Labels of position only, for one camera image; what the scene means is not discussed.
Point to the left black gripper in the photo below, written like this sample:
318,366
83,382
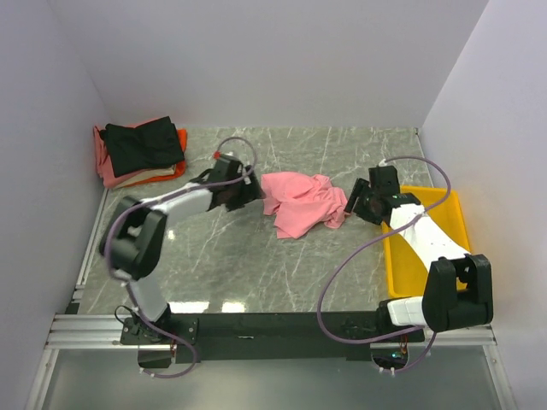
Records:
251,192

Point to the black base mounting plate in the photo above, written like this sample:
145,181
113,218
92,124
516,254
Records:
236,336

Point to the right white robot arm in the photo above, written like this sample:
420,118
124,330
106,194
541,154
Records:
458,287

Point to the cream folded t shirt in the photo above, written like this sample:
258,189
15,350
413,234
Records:
147,174

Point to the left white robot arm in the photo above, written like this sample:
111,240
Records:
132,243

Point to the yellow plastic tray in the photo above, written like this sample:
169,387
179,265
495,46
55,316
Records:
410,253

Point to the pink t shirt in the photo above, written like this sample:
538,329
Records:
298,202

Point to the salmon folded t shirt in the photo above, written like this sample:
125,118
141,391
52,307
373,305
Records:
105,169

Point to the aluminium frame rail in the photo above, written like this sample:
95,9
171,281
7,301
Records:
95,332

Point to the black folded t shirt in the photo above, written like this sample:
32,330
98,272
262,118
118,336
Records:
154,144

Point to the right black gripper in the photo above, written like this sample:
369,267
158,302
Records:
358,189

